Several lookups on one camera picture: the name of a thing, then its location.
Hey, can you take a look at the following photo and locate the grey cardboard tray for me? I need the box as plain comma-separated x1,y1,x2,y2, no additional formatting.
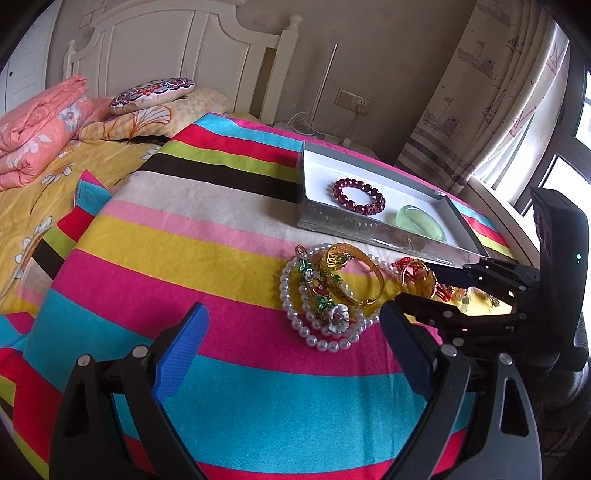
297,142,488,266

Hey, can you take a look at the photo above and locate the white pearl necklace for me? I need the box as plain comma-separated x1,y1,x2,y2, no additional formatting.
279,243,399,353

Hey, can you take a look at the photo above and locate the white nightstand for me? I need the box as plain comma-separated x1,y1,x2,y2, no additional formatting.
273,121,379,160

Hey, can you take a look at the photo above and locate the pink folded quilt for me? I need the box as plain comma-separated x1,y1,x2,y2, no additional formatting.
0,74,111,191

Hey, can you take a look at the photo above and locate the white wardrobe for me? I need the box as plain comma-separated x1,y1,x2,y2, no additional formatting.
0,1,62,115

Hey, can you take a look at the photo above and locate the white charging cable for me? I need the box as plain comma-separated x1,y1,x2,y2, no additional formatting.
287,108,362,139

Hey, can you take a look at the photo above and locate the beige floral pillow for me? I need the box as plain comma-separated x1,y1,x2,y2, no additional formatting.
77,87,230,141

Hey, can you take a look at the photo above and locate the dark red bead bracelet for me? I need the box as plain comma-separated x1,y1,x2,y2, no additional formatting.
331,177,387,217

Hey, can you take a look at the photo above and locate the white wooden headboard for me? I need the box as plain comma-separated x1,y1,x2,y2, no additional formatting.
63,1,303,124

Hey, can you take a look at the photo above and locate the patterned striped curtain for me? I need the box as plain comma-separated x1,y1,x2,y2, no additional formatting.
396,1,569,194

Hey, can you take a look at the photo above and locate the red cord gold bracelet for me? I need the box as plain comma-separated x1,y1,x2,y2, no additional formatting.
392,256,459,303

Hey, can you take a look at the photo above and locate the green jade bangle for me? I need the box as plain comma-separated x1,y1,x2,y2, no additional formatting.
394,205,447,242

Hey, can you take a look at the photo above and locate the embroidered small pillow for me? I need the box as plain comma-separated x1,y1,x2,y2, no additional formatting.
109,77,195,115

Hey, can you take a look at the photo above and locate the wall power socket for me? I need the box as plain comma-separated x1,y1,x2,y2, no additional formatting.
335,89,372,116

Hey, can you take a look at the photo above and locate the yellow floral bed sheet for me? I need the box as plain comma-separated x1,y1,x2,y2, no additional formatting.
1,138,164,314

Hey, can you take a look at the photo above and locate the gold carved bangle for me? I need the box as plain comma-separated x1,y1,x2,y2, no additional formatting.
318,243,386,308

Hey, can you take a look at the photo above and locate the striped colourful bed cover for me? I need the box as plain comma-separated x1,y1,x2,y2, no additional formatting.
0,111,518,480

